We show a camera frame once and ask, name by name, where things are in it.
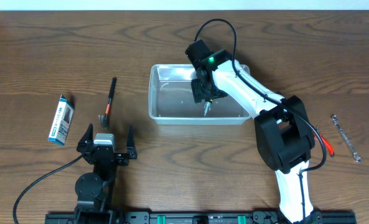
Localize small black claw hammer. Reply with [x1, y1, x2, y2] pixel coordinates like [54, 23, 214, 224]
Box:
[98, 77, 117, 129]

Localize red handled pliers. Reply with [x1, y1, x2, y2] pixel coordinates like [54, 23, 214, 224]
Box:
[315, 126, 335, 157]

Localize silver combination wrench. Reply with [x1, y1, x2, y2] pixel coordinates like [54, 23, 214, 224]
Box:
[330, 114, 362, 163]

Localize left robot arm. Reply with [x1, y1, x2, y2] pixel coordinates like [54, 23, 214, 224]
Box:
[73, 124, 138, 224]

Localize clear plastic container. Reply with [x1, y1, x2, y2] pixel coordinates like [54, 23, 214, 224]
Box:
[148, 64, 251, 125]

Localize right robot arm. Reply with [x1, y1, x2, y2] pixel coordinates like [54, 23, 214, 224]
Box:
[185, 40, 315, 223]

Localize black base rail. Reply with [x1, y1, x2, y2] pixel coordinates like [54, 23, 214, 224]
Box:
[44, 210, 357, 224]

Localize left black cable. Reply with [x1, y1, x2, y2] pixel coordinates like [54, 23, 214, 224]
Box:
[12, 154, 87, 224]

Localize white and blue box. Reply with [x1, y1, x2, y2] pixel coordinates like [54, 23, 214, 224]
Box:
[48, 95, 75, 146]

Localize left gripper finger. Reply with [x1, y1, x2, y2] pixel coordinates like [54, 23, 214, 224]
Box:
[126, 126, 136, 153]
[78, 123, 93, 147]

